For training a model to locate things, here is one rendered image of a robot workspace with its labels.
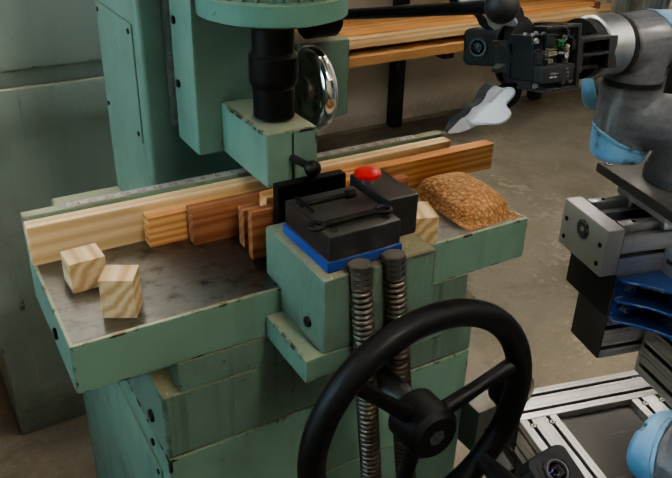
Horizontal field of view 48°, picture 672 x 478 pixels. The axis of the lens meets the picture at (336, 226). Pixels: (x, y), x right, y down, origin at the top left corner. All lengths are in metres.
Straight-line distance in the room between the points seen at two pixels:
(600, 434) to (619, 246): 0.56
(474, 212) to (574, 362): 1.38
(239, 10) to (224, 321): 0.33
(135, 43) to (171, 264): 0.32
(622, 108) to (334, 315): 0.47
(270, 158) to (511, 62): 0.30
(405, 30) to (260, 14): 2.52
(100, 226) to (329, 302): 0.31
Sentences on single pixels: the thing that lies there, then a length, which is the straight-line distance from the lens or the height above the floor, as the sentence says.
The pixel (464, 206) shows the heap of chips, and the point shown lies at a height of 0.92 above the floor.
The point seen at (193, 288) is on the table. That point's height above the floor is 0.90.
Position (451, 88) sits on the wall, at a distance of 4.19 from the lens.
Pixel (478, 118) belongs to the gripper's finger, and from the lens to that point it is 0.87.
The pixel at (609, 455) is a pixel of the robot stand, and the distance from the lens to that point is 1.74.
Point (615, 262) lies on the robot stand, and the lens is 1.37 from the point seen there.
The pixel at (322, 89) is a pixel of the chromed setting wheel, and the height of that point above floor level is 1.03.
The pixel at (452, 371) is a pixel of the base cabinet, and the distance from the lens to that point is 1.09.
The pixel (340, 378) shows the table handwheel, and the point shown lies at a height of 0.91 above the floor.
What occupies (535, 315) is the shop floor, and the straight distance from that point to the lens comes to 2.50.
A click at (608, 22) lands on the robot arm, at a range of 0.96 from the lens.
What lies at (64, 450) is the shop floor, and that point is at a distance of 2.02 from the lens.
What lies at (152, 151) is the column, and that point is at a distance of 1.10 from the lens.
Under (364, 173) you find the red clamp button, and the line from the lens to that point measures 0.81.
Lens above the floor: 1.35
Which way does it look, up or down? 28 degrees down
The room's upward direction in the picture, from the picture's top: 1 degrees clockwise
